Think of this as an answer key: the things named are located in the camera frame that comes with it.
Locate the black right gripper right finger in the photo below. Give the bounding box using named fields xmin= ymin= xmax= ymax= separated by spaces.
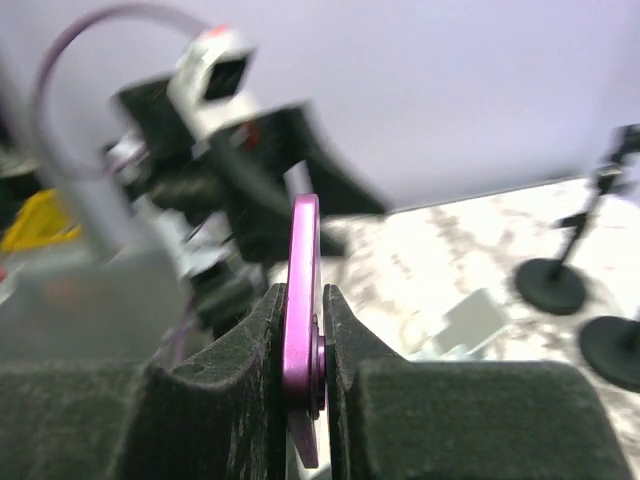
xmin=323 ymin=285 xmax=632 ymax=479

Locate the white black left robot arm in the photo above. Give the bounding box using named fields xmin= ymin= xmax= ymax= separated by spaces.
xmin=1 ymin=53 xmax=388 ymax=344

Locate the yellow crate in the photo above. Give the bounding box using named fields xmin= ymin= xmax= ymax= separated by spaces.
xmin=1 ymin=189 xmax=81 ymax=254

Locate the black adjustable phone stand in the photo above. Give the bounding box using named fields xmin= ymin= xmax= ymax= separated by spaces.
xmin=513 ymin=124 xmax=639 ymax=316

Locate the silver folding phone stand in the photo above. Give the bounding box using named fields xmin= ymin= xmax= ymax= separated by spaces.
xmin=412 ymin=289 xmax=509 ymax=362

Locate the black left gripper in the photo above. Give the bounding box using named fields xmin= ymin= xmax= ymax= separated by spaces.
xmin=115 ymin=77 xmax=389 ymax=298

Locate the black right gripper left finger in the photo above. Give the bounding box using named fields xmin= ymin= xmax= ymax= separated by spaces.
xmin=1 ymin=284 xmax=287 ymax=479

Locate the purple phone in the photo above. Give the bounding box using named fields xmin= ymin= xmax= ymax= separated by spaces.
xmin=282 ymin=194 xmax=326 ymax=468

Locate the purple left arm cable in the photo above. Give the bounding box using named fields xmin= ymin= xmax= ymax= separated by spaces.
xmin=29 ymin=2 xmax=211 ymax=361

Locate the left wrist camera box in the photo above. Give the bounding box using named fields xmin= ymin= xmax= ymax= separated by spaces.
xmin=167 ymin=25 xmax=258 ymax=141

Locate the black round-base phone stand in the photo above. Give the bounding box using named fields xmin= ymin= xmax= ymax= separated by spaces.
xmin=578 ymin=316 xmax=639 ymax=393

